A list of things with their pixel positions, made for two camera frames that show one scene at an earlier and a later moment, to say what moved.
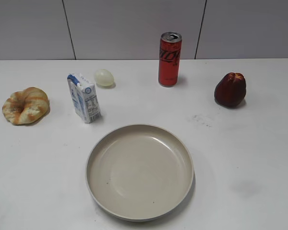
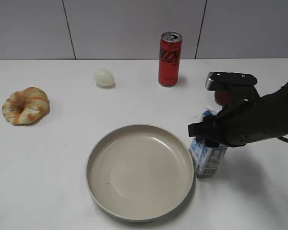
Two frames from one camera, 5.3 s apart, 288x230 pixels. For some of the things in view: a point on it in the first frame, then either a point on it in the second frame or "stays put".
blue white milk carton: x=84 y=97 → x=207 y=160
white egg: x=103 y=77 stays put
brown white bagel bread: x=30 y=106 stays put
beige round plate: x=139 y=172 stays put
